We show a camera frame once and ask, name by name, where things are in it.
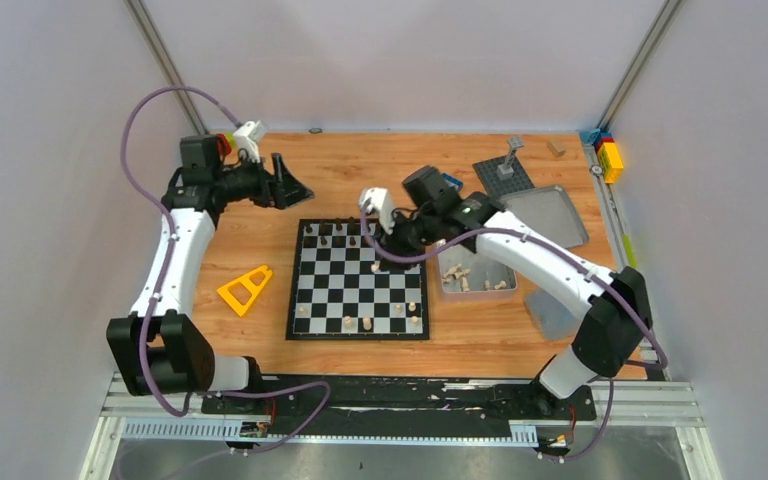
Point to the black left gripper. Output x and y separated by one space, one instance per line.
277 189

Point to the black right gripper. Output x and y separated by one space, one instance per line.
394 241

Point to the metal tin box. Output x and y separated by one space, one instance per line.
466 276

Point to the black white chessboard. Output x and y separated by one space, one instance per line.
332 278

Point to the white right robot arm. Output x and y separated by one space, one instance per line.
611 308

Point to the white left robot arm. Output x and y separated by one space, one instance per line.
157 347

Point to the blue grey toy brick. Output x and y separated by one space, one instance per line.
452 181

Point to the coloured toy cylinders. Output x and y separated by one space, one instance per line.
226 143

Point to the yellow triangular plastic stand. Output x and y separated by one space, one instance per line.
241 293

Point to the blue plastic bag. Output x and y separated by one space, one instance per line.
551 318

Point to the small wooden block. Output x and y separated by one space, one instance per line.
556 147

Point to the coloured toy brick stack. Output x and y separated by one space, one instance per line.
607 152

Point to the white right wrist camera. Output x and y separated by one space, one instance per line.
378 200

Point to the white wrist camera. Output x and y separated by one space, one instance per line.
247 137
378 200

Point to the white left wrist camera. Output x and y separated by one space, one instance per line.
247 137

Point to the grey brick baseplate with post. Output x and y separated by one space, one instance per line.
504 175

